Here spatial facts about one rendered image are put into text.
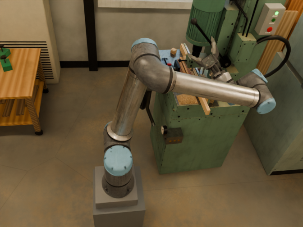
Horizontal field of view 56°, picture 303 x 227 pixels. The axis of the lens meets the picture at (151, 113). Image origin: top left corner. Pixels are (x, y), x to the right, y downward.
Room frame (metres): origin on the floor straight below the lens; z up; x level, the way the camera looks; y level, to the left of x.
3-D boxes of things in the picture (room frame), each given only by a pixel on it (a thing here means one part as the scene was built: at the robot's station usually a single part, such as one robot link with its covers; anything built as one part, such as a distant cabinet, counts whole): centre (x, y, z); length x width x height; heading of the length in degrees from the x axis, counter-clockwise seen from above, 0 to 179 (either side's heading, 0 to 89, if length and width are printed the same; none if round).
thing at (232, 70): (1.46, -0.45, 1.02); 0.09 x 0.07 x 0.12; 17
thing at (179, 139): (1.27, -0.17, 0.58); 0.12 x 0.08 x 0.08; 107
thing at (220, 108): (1.59, -0.35, 0.76); 0.57 x 0.45 x 0.09; 107
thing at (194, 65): (1.56, -0.25, 1.03); 0.14 x 0.07 x 0.09; 107
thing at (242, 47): (1.48, -0.48, 1.23); 0.09 x 0.08 x 0.15; 107
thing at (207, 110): (1.47, -0.26, 0.92); 0.55 x 0.02 x 0.04; 17
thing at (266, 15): (1.52, -0.58, 1.40); 0.10 x 0.06 x 0.16; 107
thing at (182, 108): (1.55, -0.12, 0.87); 0.61 x 0.30 x 0.06; 17
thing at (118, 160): (0.83, 0.14, 0.81); 0.17 x 0.15 x 0.18; 13
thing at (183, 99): (1.32, -0.21, 0.91); 0.12 x 0.09 x 0.03; 107
